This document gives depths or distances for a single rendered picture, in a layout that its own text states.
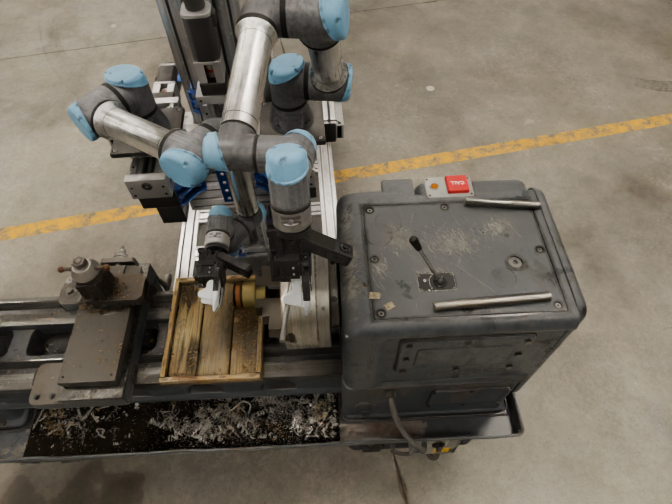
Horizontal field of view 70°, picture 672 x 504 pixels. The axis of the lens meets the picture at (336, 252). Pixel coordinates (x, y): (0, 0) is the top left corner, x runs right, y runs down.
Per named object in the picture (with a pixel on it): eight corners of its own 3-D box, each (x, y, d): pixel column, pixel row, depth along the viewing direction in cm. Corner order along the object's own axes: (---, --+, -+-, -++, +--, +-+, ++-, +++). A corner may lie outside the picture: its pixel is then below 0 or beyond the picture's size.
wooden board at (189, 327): (266, 279, 166) (265, 273, 162) (262, 381, 145) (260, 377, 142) (179, 283, 165) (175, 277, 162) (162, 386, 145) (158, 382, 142)
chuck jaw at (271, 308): (295, 295, 134) (294, 331, 126) (297, 306, 138) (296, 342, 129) (255, 297, 134) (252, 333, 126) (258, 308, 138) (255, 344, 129)
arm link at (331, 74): (309, 70, 160) (281, -31, 106) (354, 72, 159) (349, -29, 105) (307, 106, 160) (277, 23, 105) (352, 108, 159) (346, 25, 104)
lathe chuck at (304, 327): (317, 267, 159) (313, 215, 132) (320, 361, 144) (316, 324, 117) (290, 268, 159) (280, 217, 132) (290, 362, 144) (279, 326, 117)
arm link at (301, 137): (264, 124, 99) (252, 146, 90) (318, 126, 98) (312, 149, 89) (267, 159, 103) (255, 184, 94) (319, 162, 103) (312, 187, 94)
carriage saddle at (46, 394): (158, 271, 168) (152, 261, 163) (132, 404, 142) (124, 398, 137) (71, 275, 168) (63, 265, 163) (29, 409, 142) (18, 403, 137)
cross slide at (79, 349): (146, 263, 163) (142, 255, 159) (120, 387, 139) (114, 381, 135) (97, 265, 163) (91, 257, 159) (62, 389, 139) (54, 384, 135)
